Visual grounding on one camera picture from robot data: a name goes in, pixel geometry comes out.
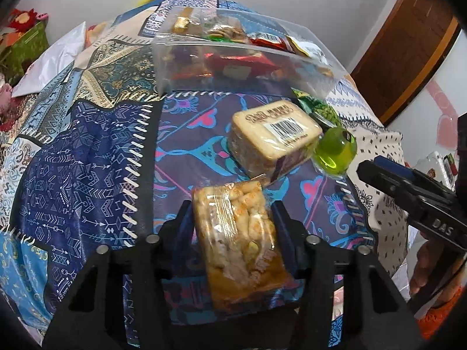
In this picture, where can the clear packet of fried snacks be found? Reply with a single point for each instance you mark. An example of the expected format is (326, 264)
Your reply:
(237, 248)

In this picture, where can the pink doll figure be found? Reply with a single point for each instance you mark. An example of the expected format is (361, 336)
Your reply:
(4, 94)

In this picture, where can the white printed package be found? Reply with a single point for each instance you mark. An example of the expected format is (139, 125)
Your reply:
(434, 167)

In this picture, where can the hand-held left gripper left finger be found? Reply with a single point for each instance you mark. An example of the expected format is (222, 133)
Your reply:
(184, 222)

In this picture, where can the cream wafer packet purple label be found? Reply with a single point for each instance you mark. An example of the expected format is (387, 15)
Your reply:
(273, 142)

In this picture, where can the red snack packet white label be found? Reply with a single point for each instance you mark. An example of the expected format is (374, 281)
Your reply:
(268, 40)
(219, 63)

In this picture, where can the person's right forearm orange sleeve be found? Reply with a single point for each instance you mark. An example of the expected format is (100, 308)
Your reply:
(436, 322)

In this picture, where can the clear round cracker packet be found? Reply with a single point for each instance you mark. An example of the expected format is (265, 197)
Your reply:
(230, 31)

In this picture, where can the green jelly cup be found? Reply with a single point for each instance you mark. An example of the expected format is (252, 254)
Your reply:
(334, 151)

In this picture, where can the golden bar snack packet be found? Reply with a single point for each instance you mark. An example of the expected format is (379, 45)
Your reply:
(182, 22)

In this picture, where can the green storage box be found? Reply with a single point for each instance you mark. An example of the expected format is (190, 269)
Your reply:
(25, 47)

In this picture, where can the person's right hand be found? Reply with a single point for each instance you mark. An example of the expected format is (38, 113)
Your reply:
(425, 266)

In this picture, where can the green candy wrapper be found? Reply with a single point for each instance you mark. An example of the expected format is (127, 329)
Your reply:
(321, 109)

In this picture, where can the orange plush toy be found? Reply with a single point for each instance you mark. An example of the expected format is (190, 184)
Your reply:
(95, 32)

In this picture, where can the white plastic bag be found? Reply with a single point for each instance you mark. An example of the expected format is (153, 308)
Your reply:
(54, 62)

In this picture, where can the patchwork patterned blanket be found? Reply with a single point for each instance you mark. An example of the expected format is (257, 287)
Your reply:
(91, 146)

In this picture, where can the yellow and white snack packet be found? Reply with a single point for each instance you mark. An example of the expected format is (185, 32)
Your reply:
(304, 48)

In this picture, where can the brown wooden door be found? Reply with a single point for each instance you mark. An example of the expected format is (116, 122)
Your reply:
(401, 43)

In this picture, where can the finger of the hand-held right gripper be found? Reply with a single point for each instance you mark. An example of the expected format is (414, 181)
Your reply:
(386, 182)
(396, 166)

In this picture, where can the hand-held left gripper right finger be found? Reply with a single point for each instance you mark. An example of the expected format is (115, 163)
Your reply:
(284, 228)

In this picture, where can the white sliding door pink hearts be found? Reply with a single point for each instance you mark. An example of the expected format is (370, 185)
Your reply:
(432, 94)

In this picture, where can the clear plastic storage container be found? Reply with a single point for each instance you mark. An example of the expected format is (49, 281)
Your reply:
(164, 62)

